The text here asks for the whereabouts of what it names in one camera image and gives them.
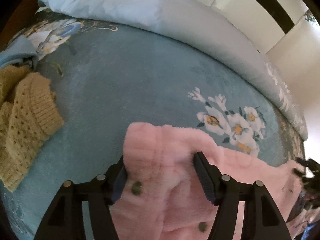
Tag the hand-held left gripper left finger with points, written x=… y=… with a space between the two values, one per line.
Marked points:
x=120 y=180

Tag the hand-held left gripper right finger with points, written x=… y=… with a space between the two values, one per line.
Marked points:
x=205 y=177

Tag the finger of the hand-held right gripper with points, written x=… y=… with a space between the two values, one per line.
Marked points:
x=303 y=161
x=298 y=173

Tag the pink fleece robe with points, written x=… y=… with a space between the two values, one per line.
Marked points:
x=175 y=205

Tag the blue floral bed blanket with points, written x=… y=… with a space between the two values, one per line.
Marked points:
x=125 y=80

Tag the brown knitted sweater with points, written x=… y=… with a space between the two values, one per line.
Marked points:
x=27 y=120

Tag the light blue garment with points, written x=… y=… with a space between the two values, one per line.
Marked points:
x=15 y=52

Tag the grey-blue floral duvet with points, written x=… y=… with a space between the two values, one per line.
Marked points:
x=175 y=12

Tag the red bed headboard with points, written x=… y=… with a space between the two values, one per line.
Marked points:
x=17 y=22

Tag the green flower wall decoration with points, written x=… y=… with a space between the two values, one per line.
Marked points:
x=312 y=17

